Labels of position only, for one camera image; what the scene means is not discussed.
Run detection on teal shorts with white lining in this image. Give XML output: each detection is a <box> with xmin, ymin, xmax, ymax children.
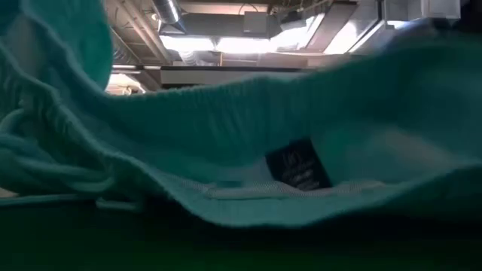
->
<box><xmin>0</xmin><ymin>0</ymin><xmax>482</xmax><ymax>230</ymax></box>

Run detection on grey ceiling box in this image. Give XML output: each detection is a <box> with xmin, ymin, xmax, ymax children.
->
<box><xmin>243</xmin><ymin>11</ymin><xmax>270</xmax><ymax>35</ymax></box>

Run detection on round silver ventilation duct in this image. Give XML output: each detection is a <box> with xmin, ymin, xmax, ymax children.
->
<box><xmin>152</xmin><ymin>0</ymin><xmax>188</xmax><ymax>33</ymax></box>

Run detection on shiny metal duct hood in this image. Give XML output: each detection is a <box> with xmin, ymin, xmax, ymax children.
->
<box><xmin>304</xmin><ymin>0</ymin><xmax>462</xmax><ymax>56</ymax></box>

